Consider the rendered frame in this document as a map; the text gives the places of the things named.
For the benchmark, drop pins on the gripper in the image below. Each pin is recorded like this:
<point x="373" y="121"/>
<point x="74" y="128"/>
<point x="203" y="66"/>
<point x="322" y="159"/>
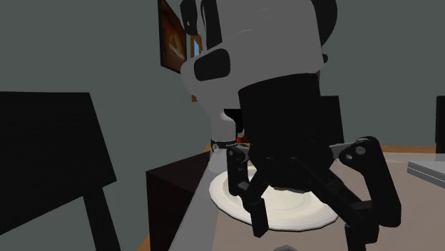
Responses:
<point x="281" y="132"/>

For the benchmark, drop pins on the grey flat box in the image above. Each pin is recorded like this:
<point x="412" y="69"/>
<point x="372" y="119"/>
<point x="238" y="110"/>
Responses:
<point x="429" y="170"/>

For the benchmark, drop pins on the black chair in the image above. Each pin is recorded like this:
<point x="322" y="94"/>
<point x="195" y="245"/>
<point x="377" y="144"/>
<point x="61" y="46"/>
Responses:
<point x="45" y="149"/>

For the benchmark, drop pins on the orange brown wall picture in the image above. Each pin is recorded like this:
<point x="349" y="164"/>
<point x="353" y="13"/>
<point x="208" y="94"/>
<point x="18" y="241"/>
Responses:
<point x="171" y="41"/>

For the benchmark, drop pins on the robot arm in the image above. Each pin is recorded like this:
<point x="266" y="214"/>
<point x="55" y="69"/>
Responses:
<point x="271" y="41"/>

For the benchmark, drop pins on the white plate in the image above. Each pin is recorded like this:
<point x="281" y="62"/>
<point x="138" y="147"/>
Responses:
<point x="295" y="212"/>

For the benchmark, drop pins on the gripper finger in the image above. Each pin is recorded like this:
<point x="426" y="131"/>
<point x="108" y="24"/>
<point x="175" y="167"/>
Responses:
<point x="380" y="180"/>

